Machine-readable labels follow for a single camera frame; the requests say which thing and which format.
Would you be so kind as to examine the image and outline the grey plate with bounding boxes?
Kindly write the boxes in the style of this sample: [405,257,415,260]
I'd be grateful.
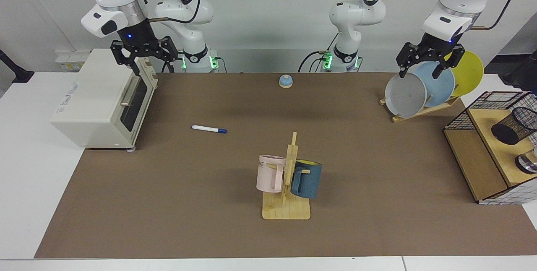
[384,72,428,119]

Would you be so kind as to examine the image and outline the white wall socket strip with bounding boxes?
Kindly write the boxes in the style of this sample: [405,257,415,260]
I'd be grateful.
[55,50,92,72]

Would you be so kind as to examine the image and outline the wooden cup stand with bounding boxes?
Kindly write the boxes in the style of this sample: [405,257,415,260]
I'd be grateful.
[262,132,311,220]

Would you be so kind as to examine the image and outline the wire basket with wooden floor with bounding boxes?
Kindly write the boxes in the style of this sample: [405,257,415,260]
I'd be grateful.
[443,91,537,205]

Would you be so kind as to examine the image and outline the black mesh pen holder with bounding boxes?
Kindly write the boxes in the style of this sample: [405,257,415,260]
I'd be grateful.
[491,107,537,146]

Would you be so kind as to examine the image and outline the yellow plate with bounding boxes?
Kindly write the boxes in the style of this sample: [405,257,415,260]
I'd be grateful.
[441,50,484,97]

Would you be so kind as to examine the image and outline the white marker with blue cap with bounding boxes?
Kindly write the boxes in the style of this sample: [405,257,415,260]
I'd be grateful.
[192,125,227,134]

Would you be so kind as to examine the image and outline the round silver metal object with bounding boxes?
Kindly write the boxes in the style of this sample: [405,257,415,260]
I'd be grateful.
[515,147,537,175]

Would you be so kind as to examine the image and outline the pale toaster oven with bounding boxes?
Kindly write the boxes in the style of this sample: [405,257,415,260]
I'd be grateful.
[50,49,159,153]

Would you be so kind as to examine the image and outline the pink mug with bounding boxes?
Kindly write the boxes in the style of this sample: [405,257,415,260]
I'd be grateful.
[256,155,287,193]

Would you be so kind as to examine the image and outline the dark blue mug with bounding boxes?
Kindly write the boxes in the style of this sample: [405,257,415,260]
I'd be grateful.
[290,160,323,199]

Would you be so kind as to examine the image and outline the brown table cloth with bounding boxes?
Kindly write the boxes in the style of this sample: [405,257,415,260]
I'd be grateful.
[34,73,537,259]

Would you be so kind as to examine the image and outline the dark black equipment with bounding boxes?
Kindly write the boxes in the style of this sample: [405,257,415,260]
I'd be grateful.
[498,51,537,93]

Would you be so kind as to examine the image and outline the black base cable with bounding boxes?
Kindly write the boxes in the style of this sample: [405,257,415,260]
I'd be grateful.
[298,32,339,73]

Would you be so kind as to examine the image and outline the light blue plate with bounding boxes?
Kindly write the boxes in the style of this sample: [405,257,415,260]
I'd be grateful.
[413,61,456,108]

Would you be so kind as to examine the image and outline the wooden plate rack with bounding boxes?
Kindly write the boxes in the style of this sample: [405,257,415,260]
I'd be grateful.
[379,95,461,123]

